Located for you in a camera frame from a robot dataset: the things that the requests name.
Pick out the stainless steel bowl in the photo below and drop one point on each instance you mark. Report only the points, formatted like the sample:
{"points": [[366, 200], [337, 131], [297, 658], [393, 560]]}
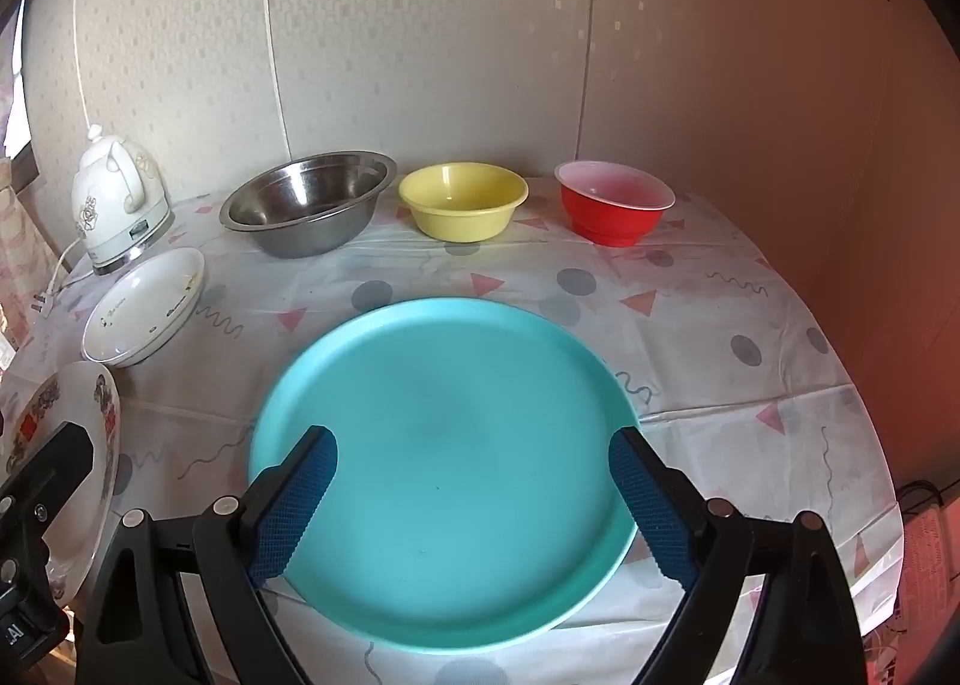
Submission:
{"points": [[300, 205]]}

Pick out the red plastic bowl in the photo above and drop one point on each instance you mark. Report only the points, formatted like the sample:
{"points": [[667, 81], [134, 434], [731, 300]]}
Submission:
{"points": [[607, 223]]}

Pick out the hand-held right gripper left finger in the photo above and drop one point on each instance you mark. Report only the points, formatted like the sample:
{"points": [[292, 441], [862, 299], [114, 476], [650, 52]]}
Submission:
{"points": [[300, 497]]}

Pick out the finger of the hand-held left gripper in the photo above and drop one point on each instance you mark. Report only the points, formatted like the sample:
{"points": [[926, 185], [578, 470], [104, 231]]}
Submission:
{"points": [[52, 467]]}

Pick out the yellow plastic bowl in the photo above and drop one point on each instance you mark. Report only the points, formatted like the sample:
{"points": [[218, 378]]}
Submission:
{"points": [[461, 216]]}

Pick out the white ceramic electric kettle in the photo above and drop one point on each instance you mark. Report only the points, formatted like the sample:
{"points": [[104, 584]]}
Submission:
{"points": [[105, 220]]}

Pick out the patterned plastic tablecloth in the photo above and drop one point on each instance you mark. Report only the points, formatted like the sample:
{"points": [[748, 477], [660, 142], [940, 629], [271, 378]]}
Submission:
{"points": [[712, 355]]}

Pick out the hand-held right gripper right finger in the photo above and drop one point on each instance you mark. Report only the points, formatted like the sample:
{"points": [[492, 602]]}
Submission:
{"points": [[652, 512]]}

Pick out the floral printed white plate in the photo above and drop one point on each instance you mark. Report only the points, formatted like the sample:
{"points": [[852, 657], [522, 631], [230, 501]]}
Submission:
{"points": [[75, 392]]}

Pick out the turquoise plastic plate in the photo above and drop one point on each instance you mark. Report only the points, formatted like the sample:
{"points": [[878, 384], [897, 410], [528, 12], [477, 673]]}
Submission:
{"points": [[450, 430]]}

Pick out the white deep dish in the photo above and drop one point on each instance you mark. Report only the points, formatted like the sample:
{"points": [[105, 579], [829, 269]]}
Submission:
{"points": [[135, 310]]}

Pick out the patterned curtain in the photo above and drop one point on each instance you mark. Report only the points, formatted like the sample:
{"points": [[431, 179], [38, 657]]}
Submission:
{"points": [[19, 242]]}

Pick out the dark window frame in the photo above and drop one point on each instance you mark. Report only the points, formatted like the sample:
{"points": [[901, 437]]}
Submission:
{"points": [[19, 160]]}

